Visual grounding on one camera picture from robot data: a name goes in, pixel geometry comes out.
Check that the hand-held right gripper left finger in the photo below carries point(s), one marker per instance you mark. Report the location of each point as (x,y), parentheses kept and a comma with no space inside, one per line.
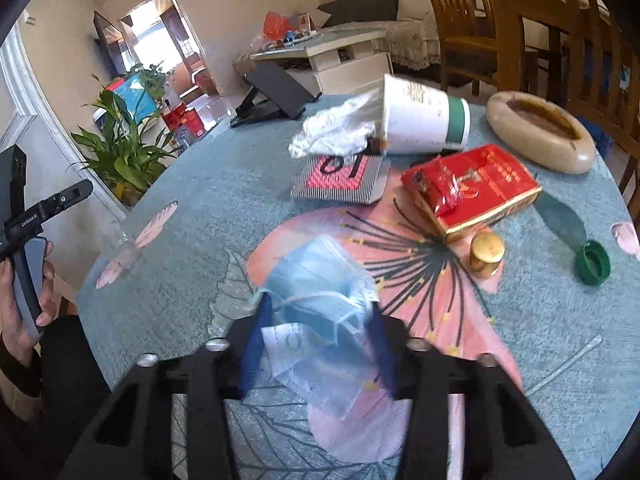
(252,352)

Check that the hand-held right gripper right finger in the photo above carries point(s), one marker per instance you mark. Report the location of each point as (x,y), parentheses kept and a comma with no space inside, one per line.
(386,357)

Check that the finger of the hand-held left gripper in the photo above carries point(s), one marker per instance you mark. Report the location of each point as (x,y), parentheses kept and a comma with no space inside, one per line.
(60,200)

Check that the blue face mask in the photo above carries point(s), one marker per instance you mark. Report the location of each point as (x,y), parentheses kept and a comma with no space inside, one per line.
(320,280)

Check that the white paper cup green band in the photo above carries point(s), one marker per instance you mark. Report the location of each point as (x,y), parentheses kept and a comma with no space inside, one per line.
(415,115)

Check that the person's left forearm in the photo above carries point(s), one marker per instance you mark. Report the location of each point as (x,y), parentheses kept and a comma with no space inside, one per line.
(15,370)

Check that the person's left hand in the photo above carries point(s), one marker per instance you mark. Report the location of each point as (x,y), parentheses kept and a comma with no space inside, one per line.
(15,310)

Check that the clear plastic wrapper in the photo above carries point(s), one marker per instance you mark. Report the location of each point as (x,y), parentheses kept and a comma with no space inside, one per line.
(120,247)

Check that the green potted plant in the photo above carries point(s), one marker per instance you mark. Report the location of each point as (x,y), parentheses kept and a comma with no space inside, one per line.
(122,155)

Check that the blue and red box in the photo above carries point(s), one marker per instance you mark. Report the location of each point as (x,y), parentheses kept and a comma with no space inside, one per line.
(135,97)

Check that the person's dark clothing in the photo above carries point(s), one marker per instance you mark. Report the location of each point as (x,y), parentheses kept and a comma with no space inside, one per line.
(60,410)

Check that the teal floral tablecloth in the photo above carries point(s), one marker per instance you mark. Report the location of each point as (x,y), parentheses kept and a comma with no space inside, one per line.
(200,185)

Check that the gold bottle cap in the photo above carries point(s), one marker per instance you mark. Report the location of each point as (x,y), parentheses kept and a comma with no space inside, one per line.
(486,255)

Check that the red gift box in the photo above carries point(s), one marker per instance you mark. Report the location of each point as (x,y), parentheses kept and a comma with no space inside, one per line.
(186,119)

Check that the black flat television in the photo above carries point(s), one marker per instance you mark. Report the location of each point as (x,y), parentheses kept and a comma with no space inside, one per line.
(110,42)

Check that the crumpled red plastic wrapper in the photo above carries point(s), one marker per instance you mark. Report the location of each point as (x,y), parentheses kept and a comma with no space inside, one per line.
(440,185)

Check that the pink black woven coaster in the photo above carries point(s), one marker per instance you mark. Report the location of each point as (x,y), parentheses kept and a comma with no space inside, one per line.
(335,176)

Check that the red cigarette carton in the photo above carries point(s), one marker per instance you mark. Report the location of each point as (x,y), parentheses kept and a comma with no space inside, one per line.
(495,180)

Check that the green bottle cap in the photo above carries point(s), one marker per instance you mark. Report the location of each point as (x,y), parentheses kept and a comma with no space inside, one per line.
(594,262)

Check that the crumpled white tissue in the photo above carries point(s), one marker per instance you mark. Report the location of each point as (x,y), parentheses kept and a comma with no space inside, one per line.
(330,130)

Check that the black laptop stand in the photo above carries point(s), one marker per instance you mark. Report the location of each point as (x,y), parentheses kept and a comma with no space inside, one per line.
(275,87)

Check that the beige oval ashtray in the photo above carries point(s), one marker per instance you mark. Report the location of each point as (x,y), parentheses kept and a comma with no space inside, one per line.
(545,145)

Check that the orange plastic bag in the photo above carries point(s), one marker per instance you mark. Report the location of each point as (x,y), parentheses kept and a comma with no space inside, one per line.
(276,25)

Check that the white coffee table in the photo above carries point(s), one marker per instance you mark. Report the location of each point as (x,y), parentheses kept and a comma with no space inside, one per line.
(345,55)

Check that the cream lace sofa cover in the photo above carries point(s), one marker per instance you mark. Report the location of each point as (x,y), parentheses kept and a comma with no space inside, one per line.
(412,42)

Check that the white cushion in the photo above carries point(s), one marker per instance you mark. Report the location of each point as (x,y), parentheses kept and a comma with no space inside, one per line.
(415,7)

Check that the dark grey sofa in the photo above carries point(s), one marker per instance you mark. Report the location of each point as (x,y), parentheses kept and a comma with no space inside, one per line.
(360,5)

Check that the wooden dining table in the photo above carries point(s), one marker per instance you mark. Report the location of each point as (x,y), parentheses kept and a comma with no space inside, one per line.
(530,5)

